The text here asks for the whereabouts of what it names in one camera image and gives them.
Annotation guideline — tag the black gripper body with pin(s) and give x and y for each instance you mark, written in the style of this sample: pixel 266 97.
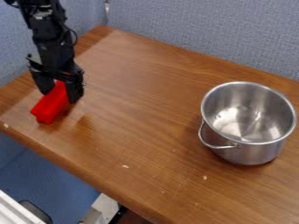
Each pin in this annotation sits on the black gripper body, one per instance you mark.
pixel 57 58

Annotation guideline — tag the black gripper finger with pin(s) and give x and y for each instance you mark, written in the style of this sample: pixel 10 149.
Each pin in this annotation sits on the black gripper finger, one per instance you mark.
pixel 43 80
pixel 75 90

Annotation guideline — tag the red rectangular block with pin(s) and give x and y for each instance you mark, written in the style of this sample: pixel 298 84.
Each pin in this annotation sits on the red rectangular block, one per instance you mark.
pixel 50 105

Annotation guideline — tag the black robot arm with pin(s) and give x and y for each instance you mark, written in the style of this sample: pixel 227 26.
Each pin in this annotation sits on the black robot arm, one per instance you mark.
pixel 55 40

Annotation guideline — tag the white ridged object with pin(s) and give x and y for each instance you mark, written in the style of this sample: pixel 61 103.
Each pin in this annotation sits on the white ridged object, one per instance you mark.
pixel 14 213

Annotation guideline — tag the stainless steel pot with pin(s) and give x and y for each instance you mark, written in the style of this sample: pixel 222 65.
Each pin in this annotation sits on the stainless steel pot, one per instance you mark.
pixel 247 120

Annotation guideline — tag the white table bracket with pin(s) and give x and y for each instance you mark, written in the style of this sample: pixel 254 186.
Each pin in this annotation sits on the white table bracket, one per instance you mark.
pixel 102 211

